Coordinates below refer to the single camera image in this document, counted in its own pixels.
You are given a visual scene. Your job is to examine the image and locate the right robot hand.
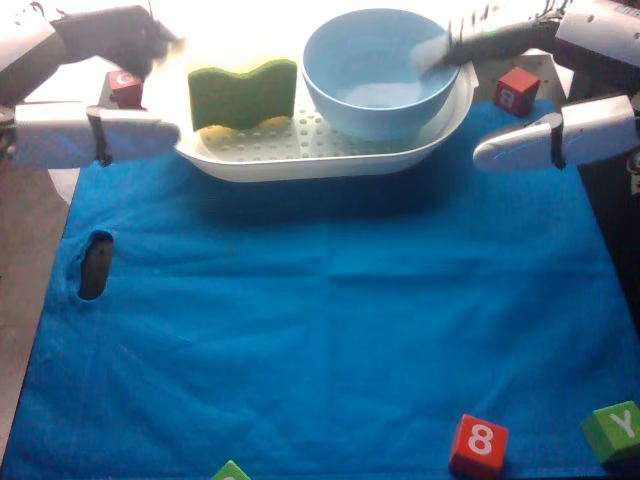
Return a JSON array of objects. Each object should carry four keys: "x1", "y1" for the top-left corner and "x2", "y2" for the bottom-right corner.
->
[{"x1": 412, "y1": 0, "x2": 640, "y2": 174}]

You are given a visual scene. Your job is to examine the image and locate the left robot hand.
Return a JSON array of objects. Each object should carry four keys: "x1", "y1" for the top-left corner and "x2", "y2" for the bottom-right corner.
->
[{"x1": 0, "y1": 3, "x2": 187, "y2": 169}]

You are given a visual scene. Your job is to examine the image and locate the green and yellow sponge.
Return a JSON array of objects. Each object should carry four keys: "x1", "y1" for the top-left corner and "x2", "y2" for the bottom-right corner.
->
[{"x1": 187, "y1": 58, "x2": 300, "y2": 132}]

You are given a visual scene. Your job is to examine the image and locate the light blue bowl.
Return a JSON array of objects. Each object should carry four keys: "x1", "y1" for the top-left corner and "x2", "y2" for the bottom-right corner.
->
[{"x1": 301, "y1": 8, "x2": 461, "y2": 143}]

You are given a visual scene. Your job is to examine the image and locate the red block white letter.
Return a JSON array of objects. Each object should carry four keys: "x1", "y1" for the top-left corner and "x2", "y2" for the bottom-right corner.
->
[{"x1": 101, "y1": 70, "x2": 146, "y2": 110}]

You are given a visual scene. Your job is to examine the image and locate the red block white eight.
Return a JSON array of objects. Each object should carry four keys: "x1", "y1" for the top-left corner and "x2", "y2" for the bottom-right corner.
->
[
  {"x1": 493, "y1": 67, "x2": 542, "y2": 119},
  {"x1": 448, "y1": 413, "x2": 510, "y2": 480}
]

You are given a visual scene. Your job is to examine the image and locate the black oblong object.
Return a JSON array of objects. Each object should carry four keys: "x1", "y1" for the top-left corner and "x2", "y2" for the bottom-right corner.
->
[{"x1": 77, "y1": 230, "x2": 115, "y2": 301}]

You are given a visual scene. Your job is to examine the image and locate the white perforated drain tray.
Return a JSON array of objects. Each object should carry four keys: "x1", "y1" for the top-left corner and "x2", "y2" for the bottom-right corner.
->
[{"x1": 172, "y1": 64, "x2": 476, "y2": 184}]

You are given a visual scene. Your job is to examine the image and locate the blue cloth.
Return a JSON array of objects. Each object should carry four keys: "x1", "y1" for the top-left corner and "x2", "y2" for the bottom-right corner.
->
[{"x1": 0, "y1": 97, "x2": 640, "y2": 480}]

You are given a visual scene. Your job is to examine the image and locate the green block white letter Y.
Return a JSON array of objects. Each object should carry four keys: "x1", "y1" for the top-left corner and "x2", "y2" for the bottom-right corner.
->
[{"x1": 580, "y1": 400, "x2": 640, "y2": 466}]

